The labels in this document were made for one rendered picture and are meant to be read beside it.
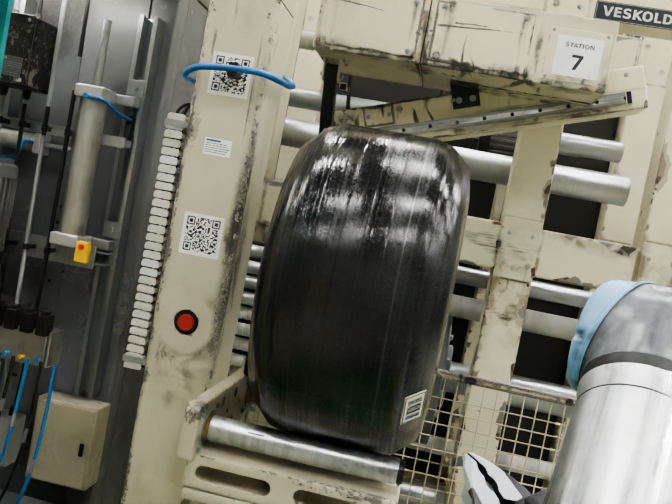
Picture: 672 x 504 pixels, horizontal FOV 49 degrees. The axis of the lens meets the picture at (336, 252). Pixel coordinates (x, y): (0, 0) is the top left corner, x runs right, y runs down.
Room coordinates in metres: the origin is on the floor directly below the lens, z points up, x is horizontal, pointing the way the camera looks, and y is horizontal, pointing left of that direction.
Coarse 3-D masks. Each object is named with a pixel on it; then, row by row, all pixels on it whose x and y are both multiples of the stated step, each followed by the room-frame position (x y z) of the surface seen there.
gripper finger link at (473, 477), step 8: (464, 456) 1.04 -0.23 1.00; (464, 464) 1.03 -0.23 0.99; (472, 464) 1.02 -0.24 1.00; (464, 472) 1.02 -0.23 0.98; (472, 472) 1.01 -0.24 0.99; (480, 472) 1.02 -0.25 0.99; (472, 480) 1.01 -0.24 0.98; (480, 480) 1.01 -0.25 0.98; (464, 488) 1.03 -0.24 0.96; (480, 488) 1.00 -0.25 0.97; (488, 488) 1.00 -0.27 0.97; (464, 496) 1.04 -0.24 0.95; (480, 496) 0.99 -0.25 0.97; (488, 496) 0.99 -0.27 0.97; (496, 496) 1.00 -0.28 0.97
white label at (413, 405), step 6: (426, 390) 1.14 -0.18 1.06; (408, 396) 1.12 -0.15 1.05; (414, 396) 1.13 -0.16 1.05; (420, 396) 1.13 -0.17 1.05; (408, 402) 1.13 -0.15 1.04; (414, 402) 1.14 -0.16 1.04; (420, 402) 1.14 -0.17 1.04; (408, 408) 1.14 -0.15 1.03; (414, 408) 1.14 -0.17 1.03; (420, 408) 1.15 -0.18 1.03; (402, 414) 1.14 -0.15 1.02; (408, 414) 1.14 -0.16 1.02; (414, 414) 1.15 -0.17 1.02; (420, 414) 1.16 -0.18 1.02; (402, 420) 1.15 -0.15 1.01; (408, 420) 1.15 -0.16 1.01
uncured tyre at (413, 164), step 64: (320, 192) 1.15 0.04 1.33; (384, 192) 1.15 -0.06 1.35; (448, 192) 1.17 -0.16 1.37; (320, 256) 1.11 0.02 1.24; (384, 256) 1.10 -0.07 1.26; (448, 256) 1.12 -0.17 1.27; (256, 320) 1.15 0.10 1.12; (320, 320) 1.10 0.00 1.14; (384, 320) 1.09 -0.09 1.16; (256, 384) 1.19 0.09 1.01; (320, 384) 1.13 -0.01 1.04; (384, 384) 1.11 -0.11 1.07; (384, 448) 1.22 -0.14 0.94
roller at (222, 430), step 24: (216, 432) 1.25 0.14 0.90; (240, 432) 1.24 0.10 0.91; (264, 432) 1.24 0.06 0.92; (288, 432) 1.25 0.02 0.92; (288, 456) 1.23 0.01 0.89; (312, 456) 1.22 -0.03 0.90; (336, 456) 1.22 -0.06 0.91; (360, 456) 1.22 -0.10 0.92; (384, 456) 1.22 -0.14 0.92; (384, 480) 1.21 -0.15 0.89
